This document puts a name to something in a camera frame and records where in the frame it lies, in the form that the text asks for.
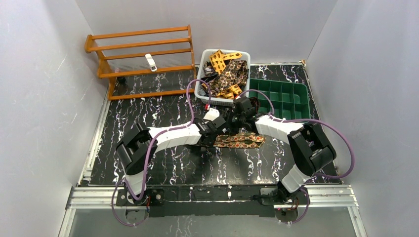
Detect cream flamingo paisley tie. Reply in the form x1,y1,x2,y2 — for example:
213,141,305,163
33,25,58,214
213,132,265,149

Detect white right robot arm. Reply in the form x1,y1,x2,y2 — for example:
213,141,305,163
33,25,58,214
222,97,336,203

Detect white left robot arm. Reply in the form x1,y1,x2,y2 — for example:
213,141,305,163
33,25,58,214
116,109,228,200

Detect black tropical floral tie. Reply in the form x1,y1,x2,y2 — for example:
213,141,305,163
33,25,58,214
201,60,249,99

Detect white plastic laundry basket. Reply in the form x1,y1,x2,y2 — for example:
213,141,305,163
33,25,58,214
194,49,251,107

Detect green compartment tray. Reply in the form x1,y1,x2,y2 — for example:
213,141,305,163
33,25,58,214
248,79,311,120

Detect dark blue floral tie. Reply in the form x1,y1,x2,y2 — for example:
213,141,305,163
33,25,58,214
199,62,218,96

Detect yellow beetle print tie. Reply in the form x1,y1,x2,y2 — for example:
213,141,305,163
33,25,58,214
200,49,244,99

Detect white clip on rack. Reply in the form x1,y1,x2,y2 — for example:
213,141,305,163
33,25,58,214
145,53,157,72

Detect orange wooden rack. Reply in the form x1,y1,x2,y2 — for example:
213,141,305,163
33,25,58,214
84,25,197,101

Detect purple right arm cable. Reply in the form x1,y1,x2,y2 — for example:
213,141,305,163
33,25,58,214
237,89,356,226

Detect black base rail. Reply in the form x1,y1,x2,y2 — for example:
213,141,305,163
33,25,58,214
113,184,311,223

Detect aluminium frame rail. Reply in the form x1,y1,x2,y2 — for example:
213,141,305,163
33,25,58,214
58,184,367,237

